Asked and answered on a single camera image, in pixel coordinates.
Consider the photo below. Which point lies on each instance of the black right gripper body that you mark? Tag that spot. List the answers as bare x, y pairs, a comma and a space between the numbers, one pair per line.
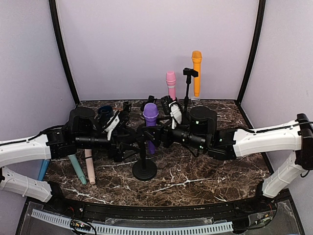
168, 140

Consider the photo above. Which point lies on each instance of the green microphone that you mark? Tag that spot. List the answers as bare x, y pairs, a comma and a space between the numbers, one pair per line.
77, 168

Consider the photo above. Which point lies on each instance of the black corner post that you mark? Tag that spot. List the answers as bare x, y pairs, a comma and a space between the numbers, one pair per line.
253, 51
62, 50

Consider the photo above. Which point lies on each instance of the black stand of purple microphone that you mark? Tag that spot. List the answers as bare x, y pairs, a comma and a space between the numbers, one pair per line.
144, 169

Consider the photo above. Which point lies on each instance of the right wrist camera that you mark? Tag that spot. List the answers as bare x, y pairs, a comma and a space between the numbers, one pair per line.
165, 102

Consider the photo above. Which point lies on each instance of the black stand of beige microphone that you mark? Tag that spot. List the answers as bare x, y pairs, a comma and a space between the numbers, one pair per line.
151, 99

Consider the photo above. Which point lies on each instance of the black stand of blue microphone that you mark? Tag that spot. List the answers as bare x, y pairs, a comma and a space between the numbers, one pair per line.
127, 106

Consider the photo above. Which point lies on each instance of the black front rail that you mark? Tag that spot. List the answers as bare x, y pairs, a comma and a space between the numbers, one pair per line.
233, 210

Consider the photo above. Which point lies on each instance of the pink microphone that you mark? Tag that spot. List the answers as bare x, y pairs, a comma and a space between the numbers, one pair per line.
171, 84

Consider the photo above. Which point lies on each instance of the black stand of orange microphone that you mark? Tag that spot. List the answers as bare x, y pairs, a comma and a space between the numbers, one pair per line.
189, 73

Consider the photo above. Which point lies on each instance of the white slotted cable duct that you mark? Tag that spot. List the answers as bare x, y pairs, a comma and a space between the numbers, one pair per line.
103, 229

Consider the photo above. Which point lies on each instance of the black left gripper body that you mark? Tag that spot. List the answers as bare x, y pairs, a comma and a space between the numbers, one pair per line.
116, 153

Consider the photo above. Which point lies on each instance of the black left corner post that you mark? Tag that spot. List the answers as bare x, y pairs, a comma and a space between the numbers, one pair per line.
62, 50

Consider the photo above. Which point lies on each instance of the blue microphone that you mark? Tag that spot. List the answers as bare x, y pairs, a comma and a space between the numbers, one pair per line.
43, 169

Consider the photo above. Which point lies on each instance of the purple microphone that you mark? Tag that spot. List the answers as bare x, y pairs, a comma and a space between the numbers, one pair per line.
150, 114

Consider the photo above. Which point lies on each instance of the black right corner post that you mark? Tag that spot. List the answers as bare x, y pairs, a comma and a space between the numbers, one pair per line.
253, 51

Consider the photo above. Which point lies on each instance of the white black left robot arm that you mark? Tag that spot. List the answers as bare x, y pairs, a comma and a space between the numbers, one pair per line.
82, 131

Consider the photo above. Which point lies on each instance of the dark blue mug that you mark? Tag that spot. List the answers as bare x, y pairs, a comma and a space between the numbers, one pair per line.
106, 111

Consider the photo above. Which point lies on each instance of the beige microphone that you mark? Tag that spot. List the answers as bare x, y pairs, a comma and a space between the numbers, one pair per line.
90, 167

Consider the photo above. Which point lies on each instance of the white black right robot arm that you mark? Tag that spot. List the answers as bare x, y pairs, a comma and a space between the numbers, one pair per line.
201, 133

